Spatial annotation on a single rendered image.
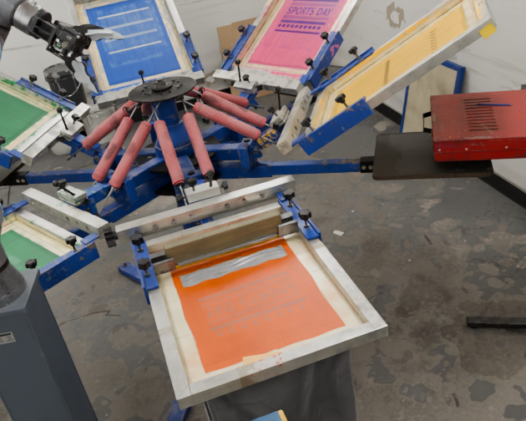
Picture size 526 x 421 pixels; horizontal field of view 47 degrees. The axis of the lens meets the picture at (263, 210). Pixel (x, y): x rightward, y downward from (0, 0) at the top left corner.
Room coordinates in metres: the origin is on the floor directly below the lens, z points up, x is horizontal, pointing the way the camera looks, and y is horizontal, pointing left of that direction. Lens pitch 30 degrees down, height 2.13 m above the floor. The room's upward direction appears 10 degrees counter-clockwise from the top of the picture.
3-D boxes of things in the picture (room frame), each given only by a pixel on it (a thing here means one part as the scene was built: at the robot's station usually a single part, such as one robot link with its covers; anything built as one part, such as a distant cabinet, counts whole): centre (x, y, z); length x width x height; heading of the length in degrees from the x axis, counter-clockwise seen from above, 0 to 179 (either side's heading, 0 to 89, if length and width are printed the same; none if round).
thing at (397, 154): (2.38, -0.30, 0.91); 1.34 x 0.40 x 0.08; 73
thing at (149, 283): (1.72, 0.42, 0.98); 0.30 x 0.05 x 0.07; 13
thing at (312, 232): (1.84, -0.12, 0.98); 0.30 x 0.05 x 0.07; 13
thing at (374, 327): (1.55, 0.10, 0.97); 0.79 x 0.58 x 0.04; 13
